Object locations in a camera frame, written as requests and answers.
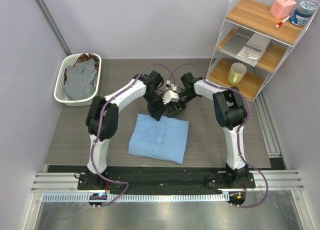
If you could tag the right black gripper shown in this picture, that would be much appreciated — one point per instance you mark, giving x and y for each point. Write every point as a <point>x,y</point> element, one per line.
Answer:
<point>177,108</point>

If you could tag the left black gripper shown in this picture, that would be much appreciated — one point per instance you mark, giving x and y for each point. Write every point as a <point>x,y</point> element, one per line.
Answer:
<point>156,112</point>

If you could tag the light blue long sleeve shirt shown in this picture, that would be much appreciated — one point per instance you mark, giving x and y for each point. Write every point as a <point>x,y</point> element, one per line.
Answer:
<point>164,140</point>

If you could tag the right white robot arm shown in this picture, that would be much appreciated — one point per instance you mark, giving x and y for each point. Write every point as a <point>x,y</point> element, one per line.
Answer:
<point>230,113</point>

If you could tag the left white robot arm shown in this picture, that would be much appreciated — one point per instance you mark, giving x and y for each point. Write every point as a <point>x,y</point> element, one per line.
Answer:
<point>103,118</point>

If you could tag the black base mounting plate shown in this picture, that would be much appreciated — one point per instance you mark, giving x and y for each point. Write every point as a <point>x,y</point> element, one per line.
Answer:
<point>167,181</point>

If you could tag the yellow translucent cup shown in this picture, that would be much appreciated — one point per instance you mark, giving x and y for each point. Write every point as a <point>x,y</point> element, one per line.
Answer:
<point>236,73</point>

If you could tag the grey shirt in basket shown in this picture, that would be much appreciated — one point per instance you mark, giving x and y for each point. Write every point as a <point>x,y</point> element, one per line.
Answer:
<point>81,80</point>

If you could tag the white laundry basket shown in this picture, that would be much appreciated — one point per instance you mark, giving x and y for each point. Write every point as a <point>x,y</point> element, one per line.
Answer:
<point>59,93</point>

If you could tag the brown patterned garment in basket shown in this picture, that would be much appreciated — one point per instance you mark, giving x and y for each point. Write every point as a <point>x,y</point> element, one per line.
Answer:
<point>85,57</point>

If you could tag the grey booklet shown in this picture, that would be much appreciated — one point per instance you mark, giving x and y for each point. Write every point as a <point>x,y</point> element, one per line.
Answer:
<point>246,46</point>

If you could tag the red white marker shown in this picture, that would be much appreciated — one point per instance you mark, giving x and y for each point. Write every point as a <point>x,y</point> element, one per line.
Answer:
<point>279,24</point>

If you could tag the pink cube power strip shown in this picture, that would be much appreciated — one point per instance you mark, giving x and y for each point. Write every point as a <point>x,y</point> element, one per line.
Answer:
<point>282,8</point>

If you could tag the blue white jar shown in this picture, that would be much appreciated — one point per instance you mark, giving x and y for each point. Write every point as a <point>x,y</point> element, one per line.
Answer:
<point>302,13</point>

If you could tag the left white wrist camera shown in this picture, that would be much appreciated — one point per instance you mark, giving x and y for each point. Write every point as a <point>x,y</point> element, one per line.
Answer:
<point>170,96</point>

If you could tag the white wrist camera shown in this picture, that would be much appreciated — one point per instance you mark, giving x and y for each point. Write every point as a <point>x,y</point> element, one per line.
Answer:
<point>170,86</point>
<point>170,96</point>

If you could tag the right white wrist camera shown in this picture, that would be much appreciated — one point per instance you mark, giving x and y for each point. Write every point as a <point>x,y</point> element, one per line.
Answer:
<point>170,86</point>

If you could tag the white slotted cable duct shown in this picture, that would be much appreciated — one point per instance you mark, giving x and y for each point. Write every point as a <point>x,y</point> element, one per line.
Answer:
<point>99,197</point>

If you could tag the white wire wooden shelf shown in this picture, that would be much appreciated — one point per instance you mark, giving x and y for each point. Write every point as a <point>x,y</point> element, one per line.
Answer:
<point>255,16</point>

